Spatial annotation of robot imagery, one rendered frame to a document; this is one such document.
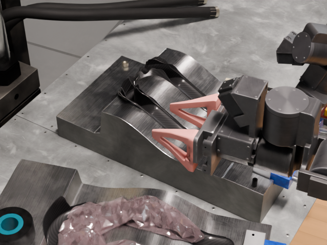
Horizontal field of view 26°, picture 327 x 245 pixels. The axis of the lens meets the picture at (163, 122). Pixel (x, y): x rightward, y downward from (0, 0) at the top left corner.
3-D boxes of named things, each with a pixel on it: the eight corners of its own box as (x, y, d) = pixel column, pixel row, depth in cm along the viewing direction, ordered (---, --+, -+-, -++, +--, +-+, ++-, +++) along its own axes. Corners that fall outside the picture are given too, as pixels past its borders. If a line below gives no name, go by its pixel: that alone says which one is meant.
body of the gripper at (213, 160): (199, 140, 96) (250, 155, 94) (226, 96, 103) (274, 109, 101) (198, 173, 101) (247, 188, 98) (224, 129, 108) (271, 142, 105)
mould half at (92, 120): (310, 147, 157) (319, 101, 148) (259, 225, 140) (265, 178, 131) (122, 74, 176) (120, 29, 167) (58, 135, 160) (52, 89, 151)
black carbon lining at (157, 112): (277, 130, 151) (282, 96, 144) (243, 177, 141) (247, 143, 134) (139, 77, 164) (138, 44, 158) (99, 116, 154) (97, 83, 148)
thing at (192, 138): (144, 125, 99) (207, 143, 96) (165, 95, 104) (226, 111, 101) (146, 159, 103) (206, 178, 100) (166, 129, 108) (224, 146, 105)
